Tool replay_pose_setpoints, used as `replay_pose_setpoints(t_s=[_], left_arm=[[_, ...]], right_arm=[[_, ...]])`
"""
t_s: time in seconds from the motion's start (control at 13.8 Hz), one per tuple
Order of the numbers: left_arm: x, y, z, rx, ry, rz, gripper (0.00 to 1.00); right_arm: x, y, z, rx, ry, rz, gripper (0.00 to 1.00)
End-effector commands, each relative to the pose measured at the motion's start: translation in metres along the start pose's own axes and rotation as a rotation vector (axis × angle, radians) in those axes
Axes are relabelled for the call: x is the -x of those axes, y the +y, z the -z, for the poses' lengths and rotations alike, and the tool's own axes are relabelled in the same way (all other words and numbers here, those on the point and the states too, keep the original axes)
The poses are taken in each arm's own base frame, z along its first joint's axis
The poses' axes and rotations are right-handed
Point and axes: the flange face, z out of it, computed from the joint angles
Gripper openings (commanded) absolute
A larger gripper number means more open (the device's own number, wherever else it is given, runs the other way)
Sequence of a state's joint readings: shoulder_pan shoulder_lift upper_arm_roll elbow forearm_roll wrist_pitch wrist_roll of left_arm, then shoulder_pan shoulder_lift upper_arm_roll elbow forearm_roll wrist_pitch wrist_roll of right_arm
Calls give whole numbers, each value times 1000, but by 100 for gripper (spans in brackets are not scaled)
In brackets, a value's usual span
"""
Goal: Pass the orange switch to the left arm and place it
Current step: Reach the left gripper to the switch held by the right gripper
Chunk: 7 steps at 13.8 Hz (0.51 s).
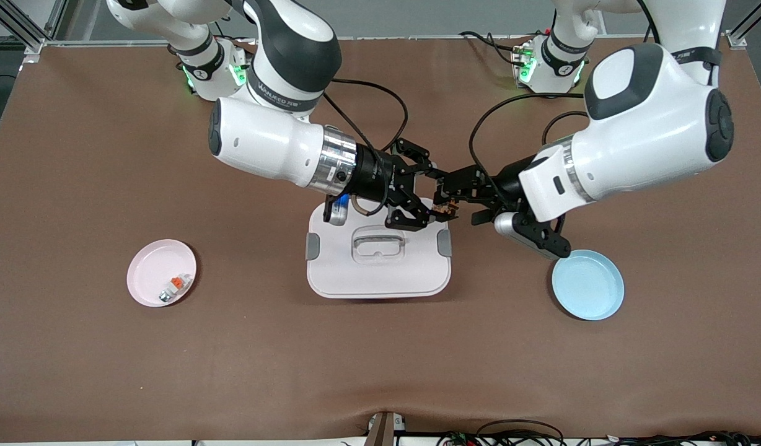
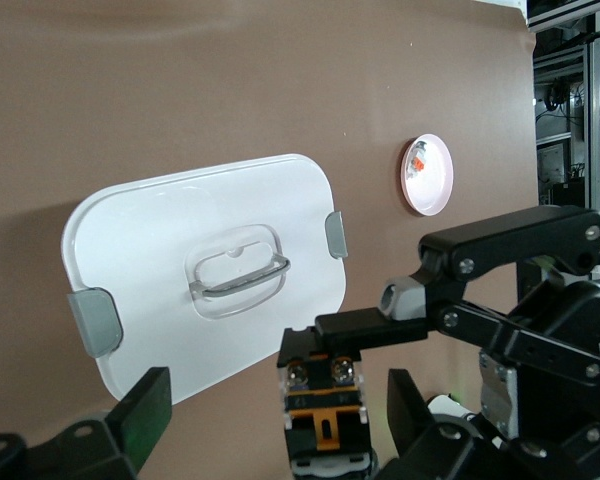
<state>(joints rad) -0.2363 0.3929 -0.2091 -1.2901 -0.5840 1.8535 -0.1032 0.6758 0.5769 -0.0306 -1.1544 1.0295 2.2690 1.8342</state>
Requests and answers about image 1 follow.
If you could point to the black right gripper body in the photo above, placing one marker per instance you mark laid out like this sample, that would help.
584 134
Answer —
373 174

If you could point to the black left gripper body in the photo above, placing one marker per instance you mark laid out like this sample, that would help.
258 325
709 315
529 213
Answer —
506 181

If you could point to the orange black push-button switch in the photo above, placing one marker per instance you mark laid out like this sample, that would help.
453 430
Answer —
445 214

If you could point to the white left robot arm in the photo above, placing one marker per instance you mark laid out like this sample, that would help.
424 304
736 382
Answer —
653 142

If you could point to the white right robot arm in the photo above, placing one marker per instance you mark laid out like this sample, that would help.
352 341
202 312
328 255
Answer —
263 142

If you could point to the white lidded storage box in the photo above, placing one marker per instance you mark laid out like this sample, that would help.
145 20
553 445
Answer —
380 279

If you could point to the light blue round plate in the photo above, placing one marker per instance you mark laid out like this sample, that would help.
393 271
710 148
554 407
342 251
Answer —
588 291

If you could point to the brown table mat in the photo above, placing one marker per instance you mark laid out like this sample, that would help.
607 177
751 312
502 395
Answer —
380 371

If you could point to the pink round plate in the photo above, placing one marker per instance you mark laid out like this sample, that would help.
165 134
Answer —
145 285

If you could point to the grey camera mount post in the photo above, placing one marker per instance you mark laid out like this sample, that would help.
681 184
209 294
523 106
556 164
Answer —
383 430

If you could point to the white switch with orange tab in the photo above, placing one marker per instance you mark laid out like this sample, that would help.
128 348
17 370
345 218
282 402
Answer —
178 282

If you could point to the aluminium frame profile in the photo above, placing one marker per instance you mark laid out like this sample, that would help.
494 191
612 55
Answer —
27 37
737 40

